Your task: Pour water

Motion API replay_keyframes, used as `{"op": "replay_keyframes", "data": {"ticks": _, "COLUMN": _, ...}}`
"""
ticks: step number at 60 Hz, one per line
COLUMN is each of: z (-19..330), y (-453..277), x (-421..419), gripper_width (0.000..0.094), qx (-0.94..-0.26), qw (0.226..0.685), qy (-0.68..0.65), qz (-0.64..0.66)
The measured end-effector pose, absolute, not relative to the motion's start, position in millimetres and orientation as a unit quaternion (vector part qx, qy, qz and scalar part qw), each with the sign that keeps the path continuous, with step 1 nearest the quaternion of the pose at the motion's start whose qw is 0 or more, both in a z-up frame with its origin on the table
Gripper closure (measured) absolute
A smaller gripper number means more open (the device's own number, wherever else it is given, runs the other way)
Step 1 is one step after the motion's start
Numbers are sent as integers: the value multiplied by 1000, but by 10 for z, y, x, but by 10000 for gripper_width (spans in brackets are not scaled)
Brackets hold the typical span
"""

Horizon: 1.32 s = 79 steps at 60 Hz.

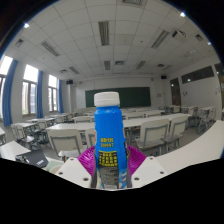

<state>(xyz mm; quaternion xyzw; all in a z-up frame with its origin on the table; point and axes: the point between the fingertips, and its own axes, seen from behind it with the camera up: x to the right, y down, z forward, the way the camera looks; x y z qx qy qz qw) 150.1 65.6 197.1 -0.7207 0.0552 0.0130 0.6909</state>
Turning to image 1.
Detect white classroom chairs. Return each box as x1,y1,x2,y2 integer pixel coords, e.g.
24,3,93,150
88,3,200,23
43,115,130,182
9,104,218,161

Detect tall bright windows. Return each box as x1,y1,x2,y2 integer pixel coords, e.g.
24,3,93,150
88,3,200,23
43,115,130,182
0,55,58,116

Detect blue curtains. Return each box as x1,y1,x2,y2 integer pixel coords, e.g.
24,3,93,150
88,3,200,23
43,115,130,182
2,59,64,127

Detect ceiling projector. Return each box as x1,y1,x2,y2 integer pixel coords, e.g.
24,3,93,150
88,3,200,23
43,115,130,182
171,29,188,41

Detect ceiling lights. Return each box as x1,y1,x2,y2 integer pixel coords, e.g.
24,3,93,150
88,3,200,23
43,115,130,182
14,0,214,73

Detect dark classroom door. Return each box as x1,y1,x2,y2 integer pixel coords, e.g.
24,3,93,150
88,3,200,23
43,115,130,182
169,77,181,106

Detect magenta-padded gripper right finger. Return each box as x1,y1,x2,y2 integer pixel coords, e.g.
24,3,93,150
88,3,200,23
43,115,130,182
124,144,168,189

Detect white classroom desks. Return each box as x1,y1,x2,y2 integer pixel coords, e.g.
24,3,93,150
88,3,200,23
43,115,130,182
0,106,224,136

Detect green chalkboard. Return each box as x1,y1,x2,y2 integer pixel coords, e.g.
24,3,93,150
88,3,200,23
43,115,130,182
84,86,152,108

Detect blue drink bottle white cap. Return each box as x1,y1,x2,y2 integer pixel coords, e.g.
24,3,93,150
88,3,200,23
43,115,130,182
93,91,131,190

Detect dark high wall window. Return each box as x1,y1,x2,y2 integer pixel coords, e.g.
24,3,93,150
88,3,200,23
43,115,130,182
180,65,215,84

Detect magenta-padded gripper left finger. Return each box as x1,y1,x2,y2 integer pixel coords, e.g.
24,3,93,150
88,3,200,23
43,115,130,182
54,145,100,190

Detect green notepad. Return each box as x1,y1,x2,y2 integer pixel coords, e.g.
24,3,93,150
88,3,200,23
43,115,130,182
45,159,65,169

